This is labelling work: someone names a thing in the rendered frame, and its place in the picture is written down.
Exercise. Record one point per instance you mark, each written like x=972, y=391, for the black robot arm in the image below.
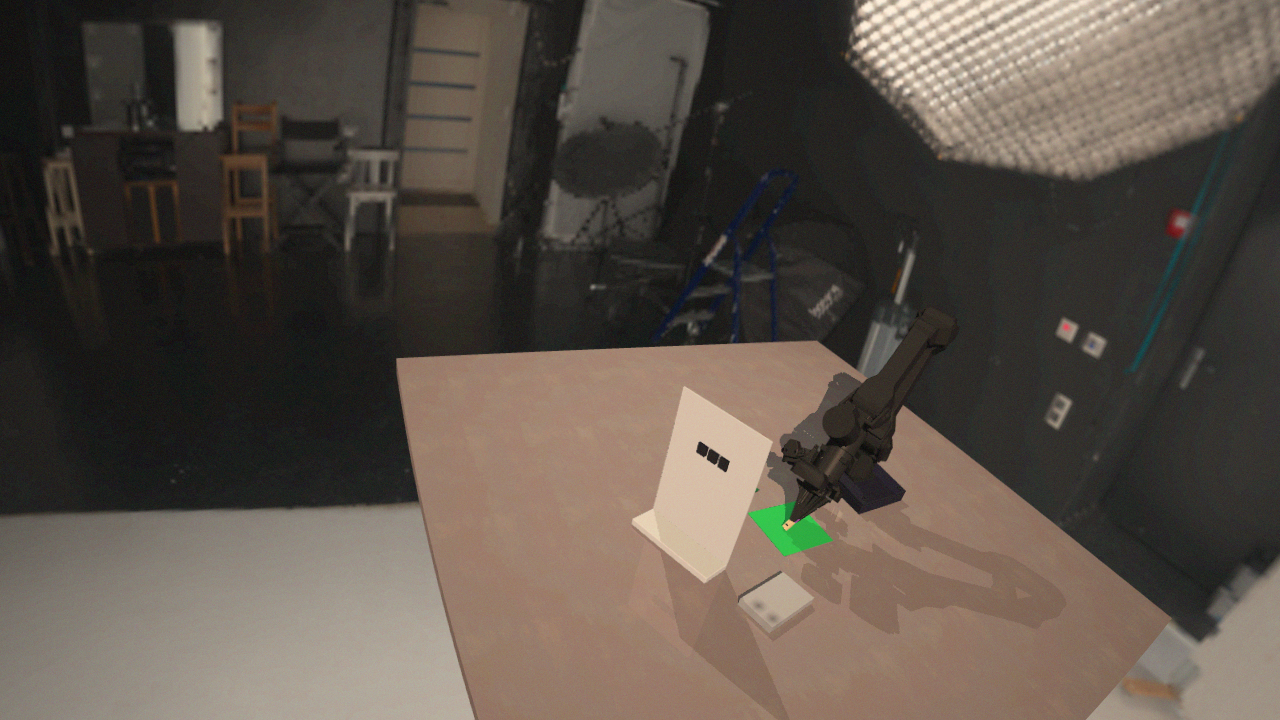
x=863, y=423

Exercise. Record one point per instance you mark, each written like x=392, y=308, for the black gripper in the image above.
x=820, y=479

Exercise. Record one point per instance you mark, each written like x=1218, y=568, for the cream panel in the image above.
x=712, y=469

